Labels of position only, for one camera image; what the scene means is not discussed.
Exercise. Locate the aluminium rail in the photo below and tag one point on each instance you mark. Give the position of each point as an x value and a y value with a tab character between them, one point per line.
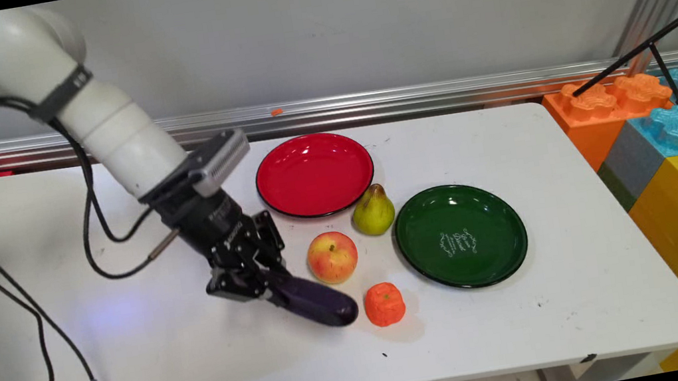
432	96

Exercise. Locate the green toy pear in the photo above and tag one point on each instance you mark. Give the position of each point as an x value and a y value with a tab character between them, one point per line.
373	214

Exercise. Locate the black table edge clip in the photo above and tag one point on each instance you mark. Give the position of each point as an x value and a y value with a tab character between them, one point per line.
588	358

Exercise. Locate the red yellow toy apple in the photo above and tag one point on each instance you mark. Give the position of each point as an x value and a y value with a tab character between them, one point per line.
332	257

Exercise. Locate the black tripod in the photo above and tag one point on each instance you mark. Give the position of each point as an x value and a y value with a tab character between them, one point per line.
660	45

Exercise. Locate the purple toy eggplant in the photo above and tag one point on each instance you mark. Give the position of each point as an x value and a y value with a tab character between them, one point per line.
318	301

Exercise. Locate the grey giant building block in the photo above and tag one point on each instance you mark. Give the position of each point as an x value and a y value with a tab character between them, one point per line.
634	163

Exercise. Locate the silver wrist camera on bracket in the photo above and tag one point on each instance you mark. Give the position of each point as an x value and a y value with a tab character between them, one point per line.
220	161

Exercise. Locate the orange toy tangerine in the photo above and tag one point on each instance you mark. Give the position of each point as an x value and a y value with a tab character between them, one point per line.
384	305

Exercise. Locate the dark green plate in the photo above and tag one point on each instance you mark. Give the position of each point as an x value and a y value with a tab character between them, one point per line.
461	236

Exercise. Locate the orange giant building block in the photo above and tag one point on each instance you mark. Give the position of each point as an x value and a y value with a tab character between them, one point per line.
590	119

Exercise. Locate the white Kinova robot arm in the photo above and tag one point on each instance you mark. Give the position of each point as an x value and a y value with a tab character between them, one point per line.
116	136

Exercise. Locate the grey table leg frame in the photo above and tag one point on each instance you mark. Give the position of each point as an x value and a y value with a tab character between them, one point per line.
601	372

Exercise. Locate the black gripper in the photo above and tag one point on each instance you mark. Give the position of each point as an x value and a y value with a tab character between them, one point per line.
213	223

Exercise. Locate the red plate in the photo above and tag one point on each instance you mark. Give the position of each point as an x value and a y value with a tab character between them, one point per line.
314	174

